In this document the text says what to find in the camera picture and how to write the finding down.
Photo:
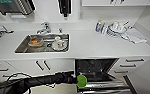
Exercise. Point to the green plate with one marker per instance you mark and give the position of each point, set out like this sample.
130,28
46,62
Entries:
81,81

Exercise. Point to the steel dishwasher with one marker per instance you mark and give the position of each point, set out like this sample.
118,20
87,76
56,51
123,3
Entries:
97,68

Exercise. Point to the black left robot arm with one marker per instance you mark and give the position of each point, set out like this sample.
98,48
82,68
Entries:
31,83

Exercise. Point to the white base cabinet door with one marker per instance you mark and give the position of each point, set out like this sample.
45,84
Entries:
24,66
62,65

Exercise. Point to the white saucer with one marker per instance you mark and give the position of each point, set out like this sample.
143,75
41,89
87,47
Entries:
65,47

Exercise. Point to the white mug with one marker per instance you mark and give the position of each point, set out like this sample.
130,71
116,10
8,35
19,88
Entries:
58,41

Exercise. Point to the round sink drain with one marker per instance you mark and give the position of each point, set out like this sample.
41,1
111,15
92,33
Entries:
48,45

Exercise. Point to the small chrome sink knob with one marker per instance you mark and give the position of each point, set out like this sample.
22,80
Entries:
60,30

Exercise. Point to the blue dish soap bottle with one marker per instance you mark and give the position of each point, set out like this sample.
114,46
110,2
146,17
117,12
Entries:
98,26

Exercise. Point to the small white bottle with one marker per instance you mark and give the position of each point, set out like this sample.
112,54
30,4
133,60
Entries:
105,29

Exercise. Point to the chrome faucet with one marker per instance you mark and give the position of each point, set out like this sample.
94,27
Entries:
46,28

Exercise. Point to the stainless steel sink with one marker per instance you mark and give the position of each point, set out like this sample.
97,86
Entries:
21,48

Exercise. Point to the white cup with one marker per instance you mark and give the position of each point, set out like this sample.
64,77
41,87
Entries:
116,26

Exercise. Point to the black soap dispenser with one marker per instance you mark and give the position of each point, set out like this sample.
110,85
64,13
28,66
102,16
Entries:
64,7

